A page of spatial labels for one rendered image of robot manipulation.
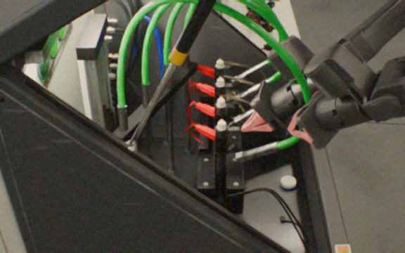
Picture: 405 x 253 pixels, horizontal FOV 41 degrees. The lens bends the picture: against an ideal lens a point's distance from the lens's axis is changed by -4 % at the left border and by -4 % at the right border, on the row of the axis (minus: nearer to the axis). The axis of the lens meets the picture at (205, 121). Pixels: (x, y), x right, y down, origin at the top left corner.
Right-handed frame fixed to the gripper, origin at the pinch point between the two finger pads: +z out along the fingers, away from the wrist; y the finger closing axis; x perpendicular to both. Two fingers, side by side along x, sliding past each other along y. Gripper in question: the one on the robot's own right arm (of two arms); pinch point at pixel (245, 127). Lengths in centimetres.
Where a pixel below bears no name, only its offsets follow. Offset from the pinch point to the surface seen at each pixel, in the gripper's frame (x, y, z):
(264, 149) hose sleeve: 11.1, -0.9, -7.3
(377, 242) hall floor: -75, -112, 45
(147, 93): -1.8, 17.7, 12.9
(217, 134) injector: 2.4, 2.9, 4.5
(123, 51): 6.9, 28.8, 2.5
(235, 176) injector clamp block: 1.8, -7.9, 9.8
